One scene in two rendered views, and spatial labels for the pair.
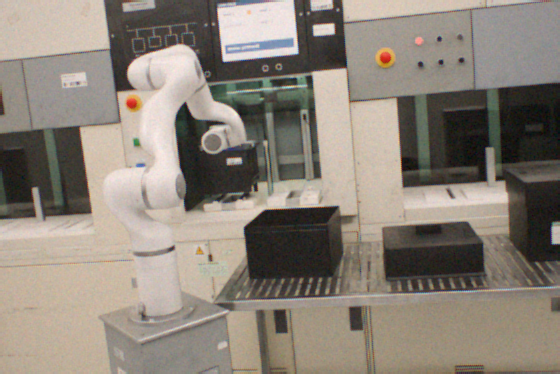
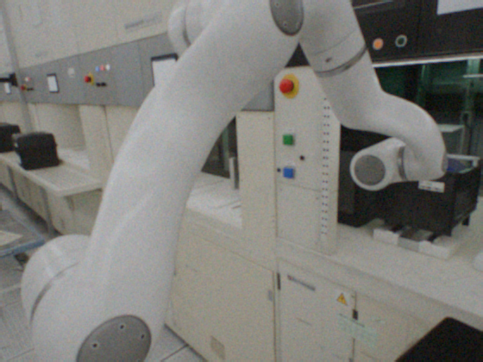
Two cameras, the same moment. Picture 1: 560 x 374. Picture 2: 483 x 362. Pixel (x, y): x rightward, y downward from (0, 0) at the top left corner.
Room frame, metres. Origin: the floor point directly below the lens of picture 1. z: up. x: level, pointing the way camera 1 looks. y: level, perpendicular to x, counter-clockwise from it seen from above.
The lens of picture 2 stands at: (1.63, -0.02, 1.37)
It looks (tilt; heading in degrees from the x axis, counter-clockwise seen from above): 16 degrees down; 39
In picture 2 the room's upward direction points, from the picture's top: 3 degrees counter-clockwise
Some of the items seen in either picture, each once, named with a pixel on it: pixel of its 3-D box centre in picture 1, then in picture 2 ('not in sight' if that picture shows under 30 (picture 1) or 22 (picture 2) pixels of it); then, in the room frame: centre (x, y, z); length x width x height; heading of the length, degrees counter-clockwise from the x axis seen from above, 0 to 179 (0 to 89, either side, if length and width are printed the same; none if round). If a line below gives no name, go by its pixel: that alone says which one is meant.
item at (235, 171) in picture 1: (229, 162); (428, 179); (2.77, 0.19, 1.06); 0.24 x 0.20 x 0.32; 81
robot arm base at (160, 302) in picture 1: (158, 282); not in sight; (1.80, 0.36, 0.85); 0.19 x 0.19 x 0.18
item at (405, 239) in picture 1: (429, 244); not in sight; (2.00, -0.47, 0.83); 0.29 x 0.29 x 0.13; 82
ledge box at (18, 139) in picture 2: not in sight; (34, 149); (2.79, 2.98, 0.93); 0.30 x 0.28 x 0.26; 78
